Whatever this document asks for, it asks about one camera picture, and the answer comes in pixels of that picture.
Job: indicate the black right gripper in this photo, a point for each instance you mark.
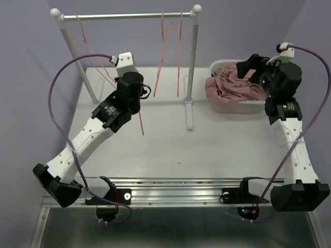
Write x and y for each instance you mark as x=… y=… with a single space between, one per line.
x=252 y=63

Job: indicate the pink hanger with dusty garment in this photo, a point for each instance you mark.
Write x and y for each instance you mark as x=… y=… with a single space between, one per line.
x=140 y=116

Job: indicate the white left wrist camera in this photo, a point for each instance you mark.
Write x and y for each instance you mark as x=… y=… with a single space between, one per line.
x=123 y=63

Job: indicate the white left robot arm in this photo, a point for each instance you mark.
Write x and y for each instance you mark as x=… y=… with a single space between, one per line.
x=57 y=176

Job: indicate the aluminium mounting rail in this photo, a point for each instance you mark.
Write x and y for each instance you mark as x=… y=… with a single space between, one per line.
x=161 y=192

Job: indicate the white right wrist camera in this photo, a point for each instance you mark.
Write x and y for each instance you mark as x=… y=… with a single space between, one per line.
x=284 y=53

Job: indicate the dusty pink garment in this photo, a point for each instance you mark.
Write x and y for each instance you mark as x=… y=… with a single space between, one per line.
x=226 y=89

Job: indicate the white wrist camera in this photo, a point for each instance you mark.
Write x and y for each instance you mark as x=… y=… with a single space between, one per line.
x=123 y=63
x=284 y=53

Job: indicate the pink hanger with blue garment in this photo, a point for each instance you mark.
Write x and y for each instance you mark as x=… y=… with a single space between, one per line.
x=165 y=33

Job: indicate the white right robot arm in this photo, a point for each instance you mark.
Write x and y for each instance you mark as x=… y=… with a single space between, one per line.
x=294 y=186

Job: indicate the white metal clothes rack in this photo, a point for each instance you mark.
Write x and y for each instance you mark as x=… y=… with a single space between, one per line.
x=194 y=14

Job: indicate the white plastic basket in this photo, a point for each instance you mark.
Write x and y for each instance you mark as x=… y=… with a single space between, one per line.
x=243 y=107

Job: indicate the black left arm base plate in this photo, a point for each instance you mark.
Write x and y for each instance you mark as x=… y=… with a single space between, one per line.
x=122 y=196

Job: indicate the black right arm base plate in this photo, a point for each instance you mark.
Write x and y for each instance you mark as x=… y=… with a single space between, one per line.
x=238 y=196

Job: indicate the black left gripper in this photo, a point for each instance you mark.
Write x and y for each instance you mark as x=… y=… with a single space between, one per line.
x=144 y=92

